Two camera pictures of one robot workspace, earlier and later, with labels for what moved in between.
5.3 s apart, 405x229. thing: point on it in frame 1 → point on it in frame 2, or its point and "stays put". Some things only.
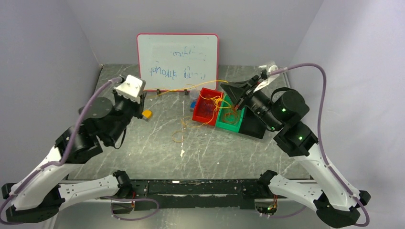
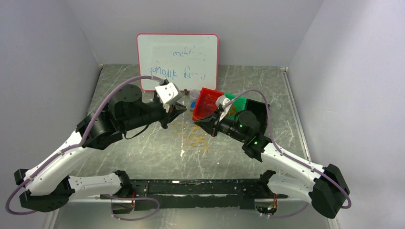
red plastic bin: [207, 106] stays put
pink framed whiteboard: [178, 62] stays put
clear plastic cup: [194, 94] stays put
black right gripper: [237, 90] → [211, 125]
